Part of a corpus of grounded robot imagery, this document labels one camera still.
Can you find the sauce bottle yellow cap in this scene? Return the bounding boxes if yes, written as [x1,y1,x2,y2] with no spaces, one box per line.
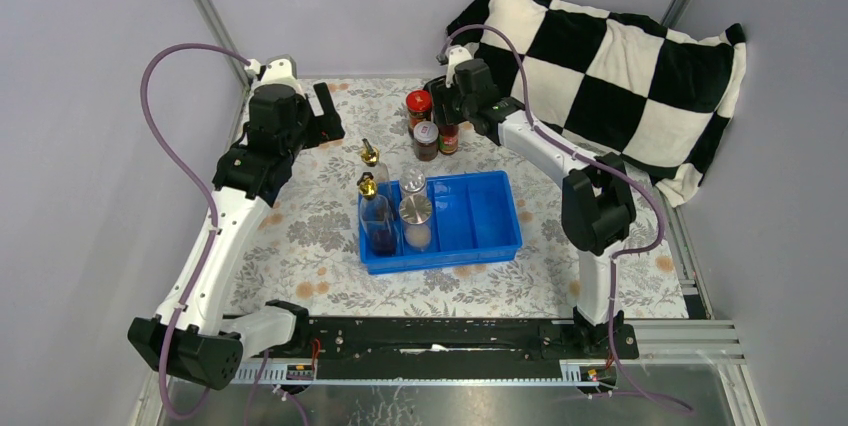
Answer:
[438,124,460,155]

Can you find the glass oil bottle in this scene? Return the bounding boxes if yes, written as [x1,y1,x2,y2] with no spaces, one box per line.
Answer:
[357,172,398,257]
[360,138,396,213]

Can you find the blue divided plastic bin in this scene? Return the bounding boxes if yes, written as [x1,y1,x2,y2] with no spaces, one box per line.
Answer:
[359,171,522,275]

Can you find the tall glass spice canister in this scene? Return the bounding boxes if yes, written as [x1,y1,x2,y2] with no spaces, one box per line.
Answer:
[398,194,433,251]

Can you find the metal lid shaker jar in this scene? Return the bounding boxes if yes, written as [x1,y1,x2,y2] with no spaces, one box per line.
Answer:
[398,168,427,199]

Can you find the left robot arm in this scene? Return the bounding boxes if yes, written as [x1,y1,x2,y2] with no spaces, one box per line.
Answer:
[128,83,345,390]

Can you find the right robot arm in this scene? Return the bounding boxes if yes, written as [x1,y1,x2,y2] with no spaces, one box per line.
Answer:
[425,49,636,358]

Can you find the red lid chili jar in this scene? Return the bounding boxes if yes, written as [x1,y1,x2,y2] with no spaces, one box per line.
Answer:
[405,89,433,136]

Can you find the white lid sauce jar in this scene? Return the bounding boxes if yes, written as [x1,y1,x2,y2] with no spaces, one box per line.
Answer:
[413,121,439,161]

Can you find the floral fern tablecloth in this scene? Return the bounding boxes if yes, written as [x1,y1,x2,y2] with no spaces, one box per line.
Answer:
[198,76,690,320]

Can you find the black white checkered pillow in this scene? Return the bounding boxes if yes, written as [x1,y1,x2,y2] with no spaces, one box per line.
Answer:
[445,0,747,206]

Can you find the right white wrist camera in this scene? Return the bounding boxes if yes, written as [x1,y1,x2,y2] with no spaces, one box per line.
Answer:
[436,46,474,88]

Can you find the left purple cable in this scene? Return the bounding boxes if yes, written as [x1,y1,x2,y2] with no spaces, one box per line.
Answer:
[139,43,266,422]

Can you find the purple cable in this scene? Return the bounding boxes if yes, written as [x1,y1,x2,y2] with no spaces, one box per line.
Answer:
[437,24,696,416]
[139,43,266,422]

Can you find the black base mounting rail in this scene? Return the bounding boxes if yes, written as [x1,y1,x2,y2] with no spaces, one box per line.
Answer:
[270,314,639,382]

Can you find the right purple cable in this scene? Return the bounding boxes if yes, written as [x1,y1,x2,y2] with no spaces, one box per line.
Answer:
[437,24,696,416]

